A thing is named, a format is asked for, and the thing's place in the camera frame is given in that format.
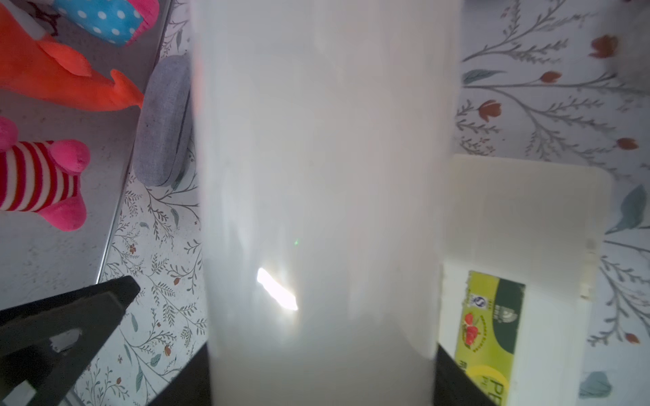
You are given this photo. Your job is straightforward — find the white plastic wrap roll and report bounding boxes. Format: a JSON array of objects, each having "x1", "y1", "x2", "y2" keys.
[{"x1": 191, "y1": 1, "x2": 462, "y2": 405}]

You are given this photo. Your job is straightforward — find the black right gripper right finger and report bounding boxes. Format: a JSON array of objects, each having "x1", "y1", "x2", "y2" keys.
[{"x1": 433, "y1": 345, "x2": 494, "y2": 406}]

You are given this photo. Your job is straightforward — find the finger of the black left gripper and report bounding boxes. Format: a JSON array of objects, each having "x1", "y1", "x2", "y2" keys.
[{"x1": 1, "y1": 276, "x2": 140, "y2": 405}]

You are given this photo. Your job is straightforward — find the white pink plush toy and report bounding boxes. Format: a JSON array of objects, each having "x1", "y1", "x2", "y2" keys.
[{"x1": 36, "y1": 0, "x2": 160, "y2": 47}]

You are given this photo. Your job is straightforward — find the floral table mat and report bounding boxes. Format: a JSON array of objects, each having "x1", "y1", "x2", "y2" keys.
[{"x1": 74, "y1": 1, "x2": 649, "y2": 405}]

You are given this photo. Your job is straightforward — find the cream wrap dispenser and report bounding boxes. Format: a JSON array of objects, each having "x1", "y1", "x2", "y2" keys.
[{"x1": 438, "y1": 155, "x2": 612, "y2": 405}]

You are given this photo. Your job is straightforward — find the red orange plush toy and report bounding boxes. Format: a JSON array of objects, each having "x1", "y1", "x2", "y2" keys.
[{"x1": 1, "y1": 1, "x2": 144, "y2": 112}]

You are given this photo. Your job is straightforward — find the white plush toy yellow glasses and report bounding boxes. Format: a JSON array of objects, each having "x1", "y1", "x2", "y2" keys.
[{"x1": 1, "y1": 118, "x2": 91, "y2": 232}]

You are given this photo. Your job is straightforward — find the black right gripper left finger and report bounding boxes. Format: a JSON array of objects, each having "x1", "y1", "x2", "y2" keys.
[{"x1": 149, "y1": 344, "x2": 211, "y2": 406}]

